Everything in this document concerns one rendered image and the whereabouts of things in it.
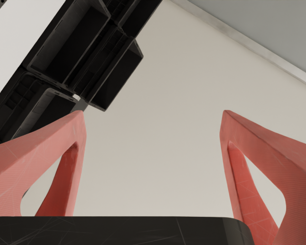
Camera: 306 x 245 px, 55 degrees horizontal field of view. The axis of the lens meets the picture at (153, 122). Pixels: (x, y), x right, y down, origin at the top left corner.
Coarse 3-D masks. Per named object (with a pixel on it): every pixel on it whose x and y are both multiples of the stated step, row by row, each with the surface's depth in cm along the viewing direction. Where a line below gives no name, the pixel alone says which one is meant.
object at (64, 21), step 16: (80, 0) 126; (96, 0) 121; (64, 16) 106; (80, 16) 133; (96, 16) 135; (48, 32) 106; (64, 32) 130; (80, 32) 135; (96, 32) 134; (32, 48) 107; (48, 48) 127; (64, 48) 135; (80, 48) 134; (32, 64) 125; (48, 64) 134; (64, 64) 134; (48, 80) 122; (64, 80) 134
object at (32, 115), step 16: (16, 80) 106; (32, 80) 106; (0, 96) 106; (16, 96) 106; (32, 96) 105; (48, 96) 129; (64, 96) 118; (0, 112) 106; (16, 112) 106; (32, 112) 105; (48, 112) 133; (64, 112) 132; (0, 128) 105; (16, 128) 104; (32, 128) 133
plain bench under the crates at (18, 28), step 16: (16, 0) 56; (32, 0) 59; (48, 0) 63; (64, 0) 67; (0, 16) 55; (16, 16) 58; (32, 16) 62; (48, 16) 66; (0, 32) 57; (16, 32) 60; (32, 32) 64; (0, 48) 60; (16, 48) 63; (0, 64) 62; (16, 64) 66; (0, 80) 65
